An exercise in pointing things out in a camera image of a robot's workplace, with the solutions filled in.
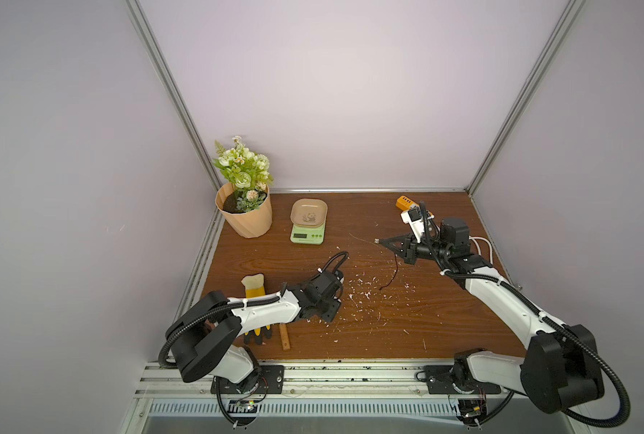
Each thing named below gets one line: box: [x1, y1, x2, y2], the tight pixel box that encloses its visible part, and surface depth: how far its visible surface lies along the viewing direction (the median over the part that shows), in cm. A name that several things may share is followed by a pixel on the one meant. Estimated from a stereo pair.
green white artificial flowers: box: [212, 135, 275, 213], surface depth 92 cm
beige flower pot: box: [215, 182, 273, 238], surface depth 97 cm
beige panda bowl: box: [290, 198, 329, 228], surface depth 111 cm
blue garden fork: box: [278, 322, 291, 351], surface depth 81 cm
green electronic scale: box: [289, 223, 326, 246], surface depth 105 cm
